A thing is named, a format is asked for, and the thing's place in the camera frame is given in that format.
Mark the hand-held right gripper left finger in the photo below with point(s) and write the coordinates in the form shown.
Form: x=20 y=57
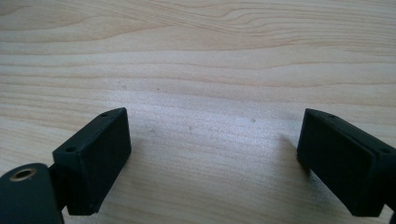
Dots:
x=93 y=161

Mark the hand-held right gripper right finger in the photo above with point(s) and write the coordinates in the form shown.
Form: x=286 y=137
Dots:
x=342 y=161

